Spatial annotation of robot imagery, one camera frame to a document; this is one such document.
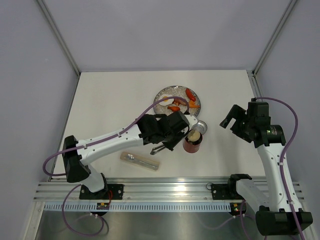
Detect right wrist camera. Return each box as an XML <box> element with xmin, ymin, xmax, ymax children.
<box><xmin>247</xmin><ymin>101</ymin><xmax>269</xmax><ymax>117</ymax></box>

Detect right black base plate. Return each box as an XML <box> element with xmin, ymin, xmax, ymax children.
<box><xmin>210</xmin><ymin>183</ymin><xmax>244</xmax><ymax>200</ymax></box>

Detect right aluminium frame post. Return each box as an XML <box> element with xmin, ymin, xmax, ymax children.
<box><xmin>251</xmin><ymin>0</ymin><xmax>300</xmax><ymax>77</ymax></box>

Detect aluminium frame post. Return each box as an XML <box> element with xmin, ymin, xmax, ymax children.
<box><xmin>251</xmin><ymin>0</ymin><xmax>300</xmax><ymax>77</ymax></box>
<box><xmin>34</xmin><ymin>0</ymin><xmax>81</xmax><ymax>79</ymax></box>

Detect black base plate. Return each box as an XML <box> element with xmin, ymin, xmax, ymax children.
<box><xmin>79</xmin><ymin>183</ymin><xmax>124</xmax><ymax>200</ymax></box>
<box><xmin>210</xmin><ymin>183</ymin><xmax>244</xmax><ymax>200</ymax></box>

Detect beige steamed bun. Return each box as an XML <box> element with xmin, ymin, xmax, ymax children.
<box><xmin>187</xmin><ymin>129</ymin><xmax>201</xmax><ymax>142</ymax></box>

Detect bacon wrapped roll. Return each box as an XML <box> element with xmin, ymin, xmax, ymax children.
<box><xmin>173</xmin><ymin>98</ymin><xmax>189</xmax><ymax>106</ymax></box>

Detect red tin can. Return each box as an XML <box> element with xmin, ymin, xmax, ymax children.
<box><xmin>183</xmin><ymin>134</ymin><xmax>203</xmax><ymax>154</ymax></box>

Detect orange chicken drumstick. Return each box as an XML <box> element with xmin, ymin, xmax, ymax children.
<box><xmin>188</xmin><ymin>100</ymin><xmax>201</xmax><ymax>109</ymax></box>

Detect aluminium mounting rail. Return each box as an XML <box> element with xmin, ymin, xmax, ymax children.
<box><xmin>33</xmin><ymin>176</ymin><xmax>306</xmax><ymax>203</ymax></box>

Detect red sausage top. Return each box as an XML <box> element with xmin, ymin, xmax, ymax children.
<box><xmin>185</xmin><ymin>88</ymin><xmax>196</xmax><ymax>102</ymax></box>

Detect orange red chicken wing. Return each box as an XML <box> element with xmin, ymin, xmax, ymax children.
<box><xmin>167</xmin><ymin>106</ymin><xmax>181</xmax><ymax>112</ymax></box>

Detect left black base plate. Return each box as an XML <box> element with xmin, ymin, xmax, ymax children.
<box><xmin>79</xmin><ymin>183</ymin><xmax>124</xmax><ymax>200</ymax></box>

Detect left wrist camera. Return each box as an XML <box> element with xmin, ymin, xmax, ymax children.
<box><xmin>167</xmin><ymin>111</ymin><xmax>199</xmax><ymax>131</ymax></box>

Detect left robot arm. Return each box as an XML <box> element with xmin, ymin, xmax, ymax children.
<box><xmin>62</xmin><ymin>111</ymin><xmax>198</xmax><ymax>199</ymax></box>

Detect silver tin lid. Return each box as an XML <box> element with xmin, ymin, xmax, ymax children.
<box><xmin>192</xmin><ymin>120</ymin><xmax>208</xmax><ymax>135</ymax></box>

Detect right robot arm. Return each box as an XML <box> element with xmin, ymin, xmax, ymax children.
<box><xmin>220</xmin><ymin>101</ymin><xmax>313</xmax><ymax>236</ymax></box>

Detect left aluminium frame post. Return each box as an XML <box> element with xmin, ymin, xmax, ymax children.
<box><xmin>34</xmin><ymin>0</ymin><xmax>81</xmax><ymax>79</ymax></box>

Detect metal serving tongs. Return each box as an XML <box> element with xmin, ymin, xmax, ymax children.
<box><xmin>150</xmin><ymin>144</ymin><xmax>166</xmax><ymax>155</ymax></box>

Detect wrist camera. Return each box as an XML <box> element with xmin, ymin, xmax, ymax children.
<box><xmin>167</xmin><ymin>111</ymin><xmax>199</xmax><ymax>131</ymax></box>
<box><xmin>247</xmin><ymin>101</ymin><xmax>269</xmax><ymax>117</ymax></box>

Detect metal spoon in case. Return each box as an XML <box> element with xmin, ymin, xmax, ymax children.
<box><xmin>125</xmin><ymin>154</ymin><xmax>158</xmax><ymax>169</ymax></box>

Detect speckled ceramic plate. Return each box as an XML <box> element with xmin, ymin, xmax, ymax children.
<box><xmin>153</xmin><ymin>85</ymin><xmax>201</xmax><ymax>116</ymax></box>

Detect white slotted cable duct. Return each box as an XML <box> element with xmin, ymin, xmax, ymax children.
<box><xmin>43</xmin><ymin>201</ymin><xmax>231</xmax><ymax>213</ymax></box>

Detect toy fried egg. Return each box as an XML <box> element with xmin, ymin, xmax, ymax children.
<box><xmin>158</xmin><ymin>94</ymin><xmax>172</xmax><ymax>107</ymax></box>

